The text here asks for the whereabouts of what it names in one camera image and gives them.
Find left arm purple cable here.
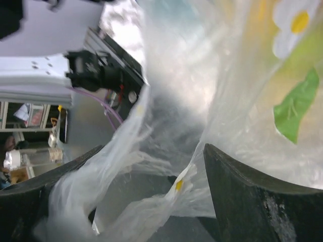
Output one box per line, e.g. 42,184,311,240
72,87,124,126

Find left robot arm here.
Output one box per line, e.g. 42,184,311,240
1,49,122,107

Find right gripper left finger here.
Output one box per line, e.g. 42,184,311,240
1,145,103,241

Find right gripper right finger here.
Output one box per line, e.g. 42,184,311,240
203,144,322,241

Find clear plastic bag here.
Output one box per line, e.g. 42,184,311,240
34,1,322,241

